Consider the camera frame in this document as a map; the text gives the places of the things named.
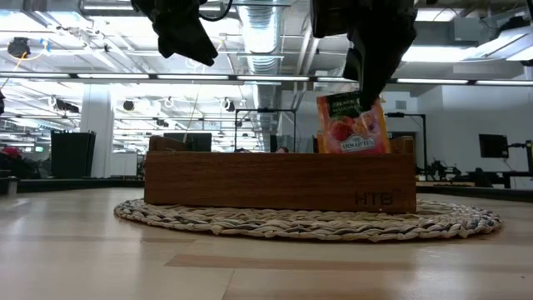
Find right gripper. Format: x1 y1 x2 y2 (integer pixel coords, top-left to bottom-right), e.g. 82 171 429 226
311 0 417 110

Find black ceiling-mounted device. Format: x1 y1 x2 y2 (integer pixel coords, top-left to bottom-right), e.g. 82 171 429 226
7 36 32 59

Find wooden three-compartment box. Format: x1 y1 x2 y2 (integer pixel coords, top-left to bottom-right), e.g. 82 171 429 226
143 135 417 214

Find round woven placemat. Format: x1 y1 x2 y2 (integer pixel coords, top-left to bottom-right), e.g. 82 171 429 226
112 197 504 243

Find silver ventilation duct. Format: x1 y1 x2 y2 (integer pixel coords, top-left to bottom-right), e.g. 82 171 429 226
239 0 282 153

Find black wall monitor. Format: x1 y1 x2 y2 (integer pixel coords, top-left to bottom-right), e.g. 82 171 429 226
478 133 510 159

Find orange peach tea packet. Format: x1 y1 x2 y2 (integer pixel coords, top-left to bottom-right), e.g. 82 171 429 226
316 90 392 155

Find black gantry frame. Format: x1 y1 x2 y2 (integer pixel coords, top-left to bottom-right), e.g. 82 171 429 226
385 111 428 172

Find black cabinet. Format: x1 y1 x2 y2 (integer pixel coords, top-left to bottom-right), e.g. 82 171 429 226
50 131 97 179

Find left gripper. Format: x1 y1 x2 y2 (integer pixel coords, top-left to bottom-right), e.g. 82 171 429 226
132 0 220 67

